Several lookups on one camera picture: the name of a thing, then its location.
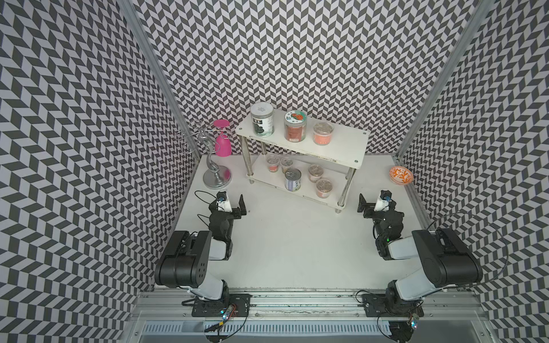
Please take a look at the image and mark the small cup red contents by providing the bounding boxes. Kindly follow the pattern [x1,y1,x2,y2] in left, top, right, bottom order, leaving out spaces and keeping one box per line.
[266,155,280,172]

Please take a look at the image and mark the tin can pull-tab lid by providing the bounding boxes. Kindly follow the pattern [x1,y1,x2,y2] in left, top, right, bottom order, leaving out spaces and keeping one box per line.
[285,168,302,192]

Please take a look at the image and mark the clear cup orange contents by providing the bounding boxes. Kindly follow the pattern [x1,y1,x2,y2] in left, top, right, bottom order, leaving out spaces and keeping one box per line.
[313,121,334,146]

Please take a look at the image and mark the white lid seed jar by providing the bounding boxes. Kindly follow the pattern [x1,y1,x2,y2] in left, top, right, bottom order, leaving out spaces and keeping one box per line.
[250,102,275,137]

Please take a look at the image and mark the red jar with printed lid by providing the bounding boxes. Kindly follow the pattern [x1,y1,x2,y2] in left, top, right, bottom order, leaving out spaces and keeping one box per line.
[284,110,307,142]

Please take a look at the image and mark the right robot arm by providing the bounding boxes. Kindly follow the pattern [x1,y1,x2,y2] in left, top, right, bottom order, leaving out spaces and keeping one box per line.
[357,190,483,314]

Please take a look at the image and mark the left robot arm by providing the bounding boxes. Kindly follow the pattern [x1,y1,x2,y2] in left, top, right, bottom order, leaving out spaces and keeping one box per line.
[154,192,247,307]

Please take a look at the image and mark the white two-tier shelf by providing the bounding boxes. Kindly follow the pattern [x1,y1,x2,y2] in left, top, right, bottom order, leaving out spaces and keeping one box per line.
[235,109,370,213]

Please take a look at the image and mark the silver metal cup stand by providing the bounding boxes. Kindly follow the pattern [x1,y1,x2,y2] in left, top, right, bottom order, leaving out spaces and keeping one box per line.
[182,125,232,190]

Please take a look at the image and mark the orange patterned bowl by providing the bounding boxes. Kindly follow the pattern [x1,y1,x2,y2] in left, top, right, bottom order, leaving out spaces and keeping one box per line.
[389,166,415,185]

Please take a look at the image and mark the small cup front right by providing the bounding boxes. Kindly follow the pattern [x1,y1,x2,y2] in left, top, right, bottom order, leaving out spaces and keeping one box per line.
[316,178,333,199]

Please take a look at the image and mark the small cup back right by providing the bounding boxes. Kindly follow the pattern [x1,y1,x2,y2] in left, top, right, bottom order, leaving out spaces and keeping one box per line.
[308,164,325,183]

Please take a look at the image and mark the small cup yellow label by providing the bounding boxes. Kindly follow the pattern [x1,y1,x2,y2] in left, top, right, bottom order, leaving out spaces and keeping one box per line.
[280,157,293,174]

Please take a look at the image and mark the pink upside-down cup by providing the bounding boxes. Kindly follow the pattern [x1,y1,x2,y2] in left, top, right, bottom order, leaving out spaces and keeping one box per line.
[213,119,232,157]

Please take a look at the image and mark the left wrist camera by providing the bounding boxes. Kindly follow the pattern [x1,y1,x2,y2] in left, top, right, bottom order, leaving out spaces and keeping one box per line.
[216,191,227,203]

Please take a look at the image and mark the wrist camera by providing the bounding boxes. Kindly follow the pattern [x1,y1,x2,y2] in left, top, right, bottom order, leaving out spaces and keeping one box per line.
[380,190,393,203]
[216,191,227,203]

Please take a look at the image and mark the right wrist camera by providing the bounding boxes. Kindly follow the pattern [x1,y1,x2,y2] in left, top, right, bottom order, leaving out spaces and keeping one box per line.
[380,190,393,203]

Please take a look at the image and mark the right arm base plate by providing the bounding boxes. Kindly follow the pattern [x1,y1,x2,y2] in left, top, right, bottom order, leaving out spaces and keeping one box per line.
[361,293,425,318]

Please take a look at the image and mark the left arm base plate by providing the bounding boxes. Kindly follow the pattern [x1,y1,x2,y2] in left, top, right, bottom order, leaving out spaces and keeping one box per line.
[192,294,252,318]

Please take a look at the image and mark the aluminium front rail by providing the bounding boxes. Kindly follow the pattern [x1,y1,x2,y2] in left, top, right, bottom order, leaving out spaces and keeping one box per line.
[129,288,488,321]

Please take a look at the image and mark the left aluminium corner post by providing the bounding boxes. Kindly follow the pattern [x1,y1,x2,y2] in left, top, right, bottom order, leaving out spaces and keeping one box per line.
[117,0,201,161]

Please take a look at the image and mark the aluminium corner post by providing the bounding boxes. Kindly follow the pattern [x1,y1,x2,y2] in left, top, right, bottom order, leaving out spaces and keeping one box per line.
[393,0,496,165]
[117,0,201,161]

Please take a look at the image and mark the right aluminium corner post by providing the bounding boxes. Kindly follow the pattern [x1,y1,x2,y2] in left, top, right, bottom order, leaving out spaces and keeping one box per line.
[393,0,496,165]

